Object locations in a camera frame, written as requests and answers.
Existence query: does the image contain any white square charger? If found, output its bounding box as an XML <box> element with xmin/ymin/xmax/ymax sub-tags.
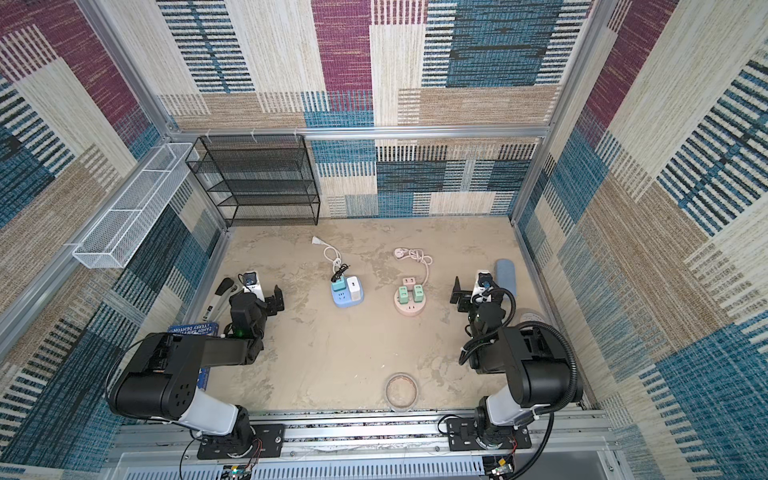
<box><xmin>347</xmin><ymin>276</ymin><xmax>363</xmax><ymax>302</ymax></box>

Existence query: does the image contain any teal charger with black cable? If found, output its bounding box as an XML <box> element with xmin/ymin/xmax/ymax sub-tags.
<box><xmin>331</xmin><ymin>263</ymin><xmax>349</xmax><ymax>296</ymax></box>

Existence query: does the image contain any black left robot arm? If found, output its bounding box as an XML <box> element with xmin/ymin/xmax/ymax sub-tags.
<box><xmin>107</xmin><ymin>287</ymin><xmax>285</xmax><ymax>442</ymax></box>

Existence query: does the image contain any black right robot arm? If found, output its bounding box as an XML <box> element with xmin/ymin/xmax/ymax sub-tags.
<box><xmin>445</xmin><ymin>271</ymin><xmax>583</xmax><ymax>451</ymax></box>

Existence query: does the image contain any blue fabric glasses case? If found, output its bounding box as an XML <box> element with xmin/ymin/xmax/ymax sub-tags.
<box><xmin>494</xmin><ymin>259</ymin><xmax>517</xmax><ymax>297</ymax></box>

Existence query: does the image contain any pink round power strip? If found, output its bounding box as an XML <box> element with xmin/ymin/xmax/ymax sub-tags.
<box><xmin>393</xmin><ymin>285</ymin><xmax>427</xmax><ymax>317</ymax></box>

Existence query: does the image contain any black grey stapler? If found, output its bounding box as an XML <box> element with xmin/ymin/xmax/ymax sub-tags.
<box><xmin>201</xmin><ymin>277</ymin><xmax>240</xmax><ymax>323</ymax></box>

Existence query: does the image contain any transparent tape roll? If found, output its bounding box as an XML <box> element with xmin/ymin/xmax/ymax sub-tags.
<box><xmin>514</xmin><ymin>308</ymin><xmax>546</xmax><ymax>323</ymax></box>

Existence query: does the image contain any blue square power strip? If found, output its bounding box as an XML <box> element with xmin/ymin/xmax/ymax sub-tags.
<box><xmin>331</xmin><ymin>288</ymin><xmax>364</xmax><ymax>308</ymax></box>

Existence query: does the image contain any blue children's book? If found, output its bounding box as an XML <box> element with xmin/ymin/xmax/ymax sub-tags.
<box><xmin>168</xmin><ymin>322</ymin><xmax>219</xmax><ymax>391</ymax></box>

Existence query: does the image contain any clear tape roll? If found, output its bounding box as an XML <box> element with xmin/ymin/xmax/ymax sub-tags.
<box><xmin>384</xmin><ymin>372</ymin><xmax>419</xmax><ymax>412</ymax></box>

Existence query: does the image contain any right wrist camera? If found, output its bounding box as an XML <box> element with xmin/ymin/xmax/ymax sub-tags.
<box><xmin>470</xmin><ymin>270</ymin><xmax>495</xmax><ymax>304</ymax></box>

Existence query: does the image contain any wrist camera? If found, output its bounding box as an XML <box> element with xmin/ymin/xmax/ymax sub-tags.
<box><xmin>470</xmin><ymin>270</ymin><xmax>495</xmax><ymax>304</ymax></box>
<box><xmin>238</xmin><ymin>271</ymin><xmax>265</xmax><ymax>301</ymax></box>

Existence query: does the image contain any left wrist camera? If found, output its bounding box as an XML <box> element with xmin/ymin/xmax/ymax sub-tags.
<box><xmin>238</xmin><ymin>271</ymin><xmax>265</xmax><ymax>301</ymax></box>

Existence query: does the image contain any white power strip cable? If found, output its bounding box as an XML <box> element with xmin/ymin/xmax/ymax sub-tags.
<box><xmin>311</xmin><ymin>235</ymin><xmax>343</xmax><ymax>274</ymax></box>

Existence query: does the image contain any pink power strip cable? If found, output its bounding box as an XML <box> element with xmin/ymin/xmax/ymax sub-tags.
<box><xmin>392</xmin><ymin>247</ymin><xmax>434</xmax><ymax>286</ymax></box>

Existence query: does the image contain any black wire shelf rack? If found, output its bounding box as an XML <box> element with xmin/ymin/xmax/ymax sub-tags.
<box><xmin>185</xmin><ymin>134</ymin><xmax>321</xmax><ymax>228</ymax></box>

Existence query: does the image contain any white wire wall basket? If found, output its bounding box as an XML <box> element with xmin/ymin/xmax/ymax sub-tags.
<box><xmin>73</xmin><ymin>143</ymin><xmax>192</xmax><ymax>269</ymax></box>

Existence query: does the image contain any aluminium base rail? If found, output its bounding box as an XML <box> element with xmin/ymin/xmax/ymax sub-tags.
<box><xmin>113</xmin><ymin>407</ymin><xmax>619</xmax><ymax>480</ymax></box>

